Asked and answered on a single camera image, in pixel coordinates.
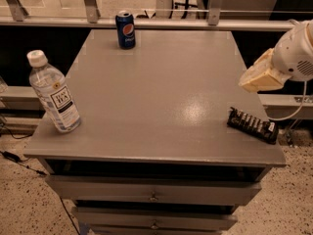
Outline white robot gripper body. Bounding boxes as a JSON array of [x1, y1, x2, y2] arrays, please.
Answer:
[[272, 21, 313, 81]]

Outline black rxbar chocolate bar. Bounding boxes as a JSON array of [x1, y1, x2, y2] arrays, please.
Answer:
[[227, 108, 279, 145]]

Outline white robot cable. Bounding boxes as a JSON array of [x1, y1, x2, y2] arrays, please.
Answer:
[[267, 80, 309, 121]]

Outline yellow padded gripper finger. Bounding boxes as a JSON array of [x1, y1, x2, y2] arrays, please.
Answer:
[[239, 66, 291, 92], [253, 48, 274, 69]]

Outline grey drawer cabinet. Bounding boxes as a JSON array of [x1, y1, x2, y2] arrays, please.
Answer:
[[25, 29, 286, 235]]

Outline blue pepsi can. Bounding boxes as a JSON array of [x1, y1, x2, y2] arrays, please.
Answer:
[[115, 11, 136, 49]]

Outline grey drawer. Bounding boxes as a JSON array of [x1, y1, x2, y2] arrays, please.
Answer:
[[72, 208, 237, 231], [46, 175, 261, 206]]

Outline top grey drawer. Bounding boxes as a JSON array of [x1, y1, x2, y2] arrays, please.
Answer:
[[46, 175, 261, 206]]

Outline metal railing frame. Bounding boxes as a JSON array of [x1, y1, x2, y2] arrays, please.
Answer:
[[0, 0, 299, 31]]

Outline clear water bottle white cap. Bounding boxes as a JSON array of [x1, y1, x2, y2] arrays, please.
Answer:
[[26, 50, 81, 132]]

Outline black cable on floor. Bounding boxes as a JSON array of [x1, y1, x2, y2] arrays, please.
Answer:
[[0, 124, 81, 235]]

